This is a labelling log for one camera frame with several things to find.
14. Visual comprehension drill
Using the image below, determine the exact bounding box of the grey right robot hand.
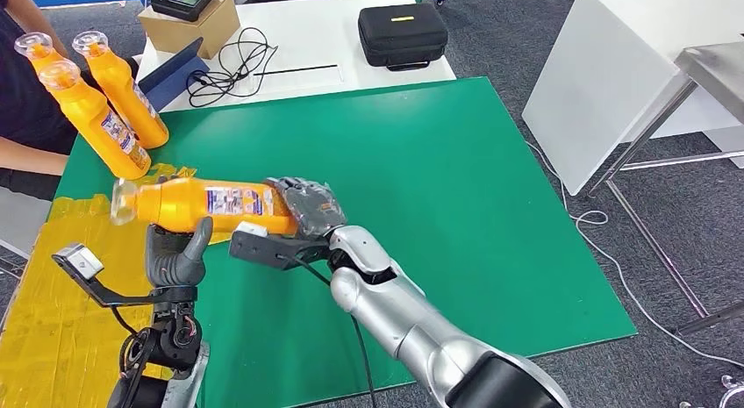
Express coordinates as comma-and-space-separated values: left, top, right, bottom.
264, 175, 348, 240

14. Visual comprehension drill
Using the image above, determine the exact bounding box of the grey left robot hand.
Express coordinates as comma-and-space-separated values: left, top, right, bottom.
144, 216, 215, 290

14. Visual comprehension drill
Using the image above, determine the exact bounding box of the orange detergent bottle clear cap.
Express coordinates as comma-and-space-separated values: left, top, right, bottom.
72, 30, 170, 151
38, 58, 153, 182
110, 175, 298, 237
13, 32, 68, 75

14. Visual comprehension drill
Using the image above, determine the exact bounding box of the green table mat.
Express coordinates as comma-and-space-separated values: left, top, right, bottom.
52, 75, 638, 408

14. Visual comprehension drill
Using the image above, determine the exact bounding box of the yellow plastic sheet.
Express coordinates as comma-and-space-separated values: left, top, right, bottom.
0, 163, 233, 408

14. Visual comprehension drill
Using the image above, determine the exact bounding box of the grey flat panel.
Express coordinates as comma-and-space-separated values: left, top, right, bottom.
0, 187, 54, 261

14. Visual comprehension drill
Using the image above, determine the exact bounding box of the blue tablet stand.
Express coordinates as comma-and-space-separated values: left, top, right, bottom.
138, 36, 211, 113

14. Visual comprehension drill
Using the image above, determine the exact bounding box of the black carrying case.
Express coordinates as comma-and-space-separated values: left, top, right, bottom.
357, 2, 450, 73

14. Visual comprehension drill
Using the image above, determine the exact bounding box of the cardboard box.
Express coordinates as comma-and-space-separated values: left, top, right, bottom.
137, 0, 241, 61

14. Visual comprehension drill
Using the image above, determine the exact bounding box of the person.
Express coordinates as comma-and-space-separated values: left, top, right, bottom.
0, 0, 138, 202

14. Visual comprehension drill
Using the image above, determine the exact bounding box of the black controller with screen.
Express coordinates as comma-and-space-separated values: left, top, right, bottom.
113, 0, 218, 23

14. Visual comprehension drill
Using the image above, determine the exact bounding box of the white board panel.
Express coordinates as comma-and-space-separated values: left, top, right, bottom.
521, 0, 744, 197

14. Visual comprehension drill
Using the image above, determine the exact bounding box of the steel table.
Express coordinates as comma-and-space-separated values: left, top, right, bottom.
583, 40, 744, 337

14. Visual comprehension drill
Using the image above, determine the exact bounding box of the chrome chair base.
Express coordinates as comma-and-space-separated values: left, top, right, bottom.
719, 375, 744, 408

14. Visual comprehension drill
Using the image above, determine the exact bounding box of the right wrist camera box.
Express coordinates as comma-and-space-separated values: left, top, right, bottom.
228, 220, 333, 273

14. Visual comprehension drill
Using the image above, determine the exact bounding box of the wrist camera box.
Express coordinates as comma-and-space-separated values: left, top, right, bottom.
228, 220, 333, 273
51, 242, 153, 309

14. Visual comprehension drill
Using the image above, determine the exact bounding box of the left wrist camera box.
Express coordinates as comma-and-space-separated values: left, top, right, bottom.
51, 242, 153, 309

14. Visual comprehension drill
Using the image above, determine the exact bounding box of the black camera cable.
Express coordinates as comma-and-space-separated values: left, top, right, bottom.
277, 253, 380, 408

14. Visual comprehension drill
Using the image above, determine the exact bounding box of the white floor cable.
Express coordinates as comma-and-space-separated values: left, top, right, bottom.
526, 140, 744, 370

